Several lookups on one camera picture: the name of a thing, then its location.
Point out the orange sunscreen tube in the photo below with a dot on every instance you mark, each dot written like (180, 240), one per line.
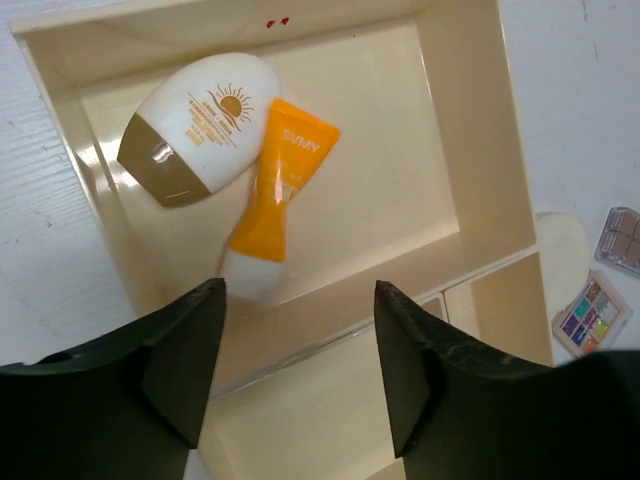
(295, 145)

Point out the round white powder puff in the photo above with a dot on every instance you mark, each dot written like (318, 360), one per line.
(565, 250)

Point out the cream organizer tray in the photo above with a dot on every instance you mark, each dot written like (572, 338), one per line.
(426, 188)

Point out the colourful eyeshadow palette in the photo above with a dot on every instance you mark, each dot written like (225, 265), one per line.
(594, 319)

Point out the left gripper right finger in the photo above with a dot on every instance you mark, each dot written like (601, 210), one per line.
(461, 409)

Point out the nude eyeshadow palette clear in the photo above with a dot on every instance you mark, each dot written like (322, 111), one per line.
(618, 244)

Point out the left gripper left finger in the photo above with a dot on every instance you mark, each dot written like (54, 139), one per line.
(129, 404)

